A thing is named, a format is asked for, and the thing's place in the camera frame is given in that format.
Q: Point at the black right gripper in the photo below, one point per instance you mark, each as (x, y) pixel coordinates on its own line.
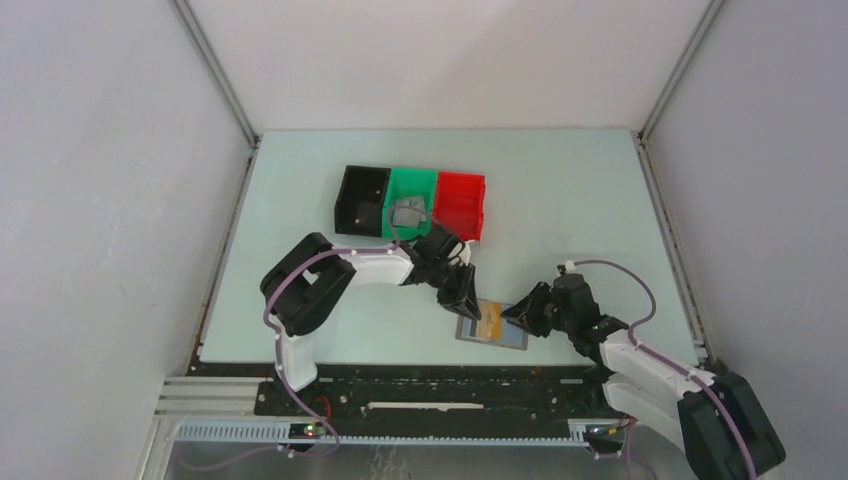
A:
(526, 311)

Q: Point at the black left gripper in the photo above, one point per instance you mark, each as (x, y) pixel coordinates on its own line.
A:
(463, 298)

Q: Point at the beige leather card holder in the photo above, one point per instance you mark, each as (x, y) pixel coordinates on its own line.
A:
(514, 338)

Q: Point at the gold orange card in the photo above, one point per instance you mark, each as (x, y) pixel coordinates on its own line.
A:
(490, 326)

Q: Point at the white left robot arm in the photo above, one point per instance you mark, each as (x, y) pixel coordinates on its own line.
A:
(302, 289)

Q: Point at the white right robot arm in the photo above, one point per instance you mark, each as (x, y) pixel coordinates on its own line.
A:
(715, 419)

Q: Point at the grey card in green bin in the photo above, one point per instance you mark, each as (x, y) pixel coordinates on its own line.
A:
(406, 216)

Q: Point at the red plastic bin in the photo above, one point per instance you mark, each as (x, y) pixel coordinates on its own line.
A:
(459, 203)

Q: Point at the green plastic bin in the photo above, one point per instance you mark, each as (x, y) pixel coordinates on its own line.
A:
(405, 183)

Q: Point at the black plastic bin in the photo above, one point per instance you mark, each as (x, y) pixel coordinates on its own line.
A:
(358, 209)

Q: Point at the aluminium frame rail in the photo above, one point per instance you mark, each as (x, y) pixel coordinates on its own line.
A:
(228, 402)

